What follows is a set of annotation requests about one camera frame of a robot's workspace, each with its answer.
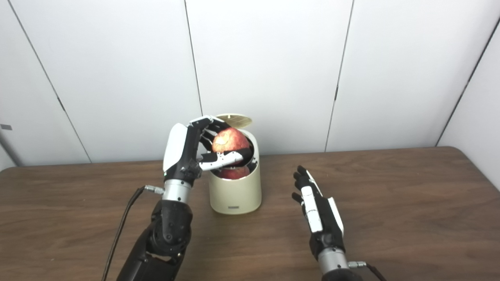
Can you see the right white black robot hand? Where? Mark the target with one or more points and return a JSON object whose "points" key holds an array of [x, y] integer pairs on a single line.
{"points": [[326, 228]]}

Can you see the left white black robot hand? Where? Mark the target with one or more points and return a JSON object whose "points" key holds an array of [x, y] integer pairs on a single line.
{"points": [[175, 152]]}

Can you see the red apple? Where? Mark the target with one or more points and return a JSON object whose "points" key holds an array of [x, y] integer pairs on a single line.
{"points": [[230, 141]]}

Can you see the cream-colored round bin lid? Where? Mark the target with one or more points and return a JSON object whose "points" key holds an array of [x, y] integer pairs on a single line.
{"points": [[236, 120]]}

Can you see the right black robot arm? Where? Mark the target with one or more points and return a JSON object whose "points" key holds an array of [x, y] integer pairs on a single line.
{"points": [[332, 263]]}

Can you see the cream-colored bin body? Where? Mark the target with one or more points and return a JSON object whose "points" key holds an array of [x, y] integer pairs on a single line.
{"points": [[234, 195]]}

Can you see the small gray wall label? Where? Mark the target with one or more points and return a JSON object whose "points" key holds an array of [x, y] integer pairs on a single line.
{"points": [[5, 127]]}

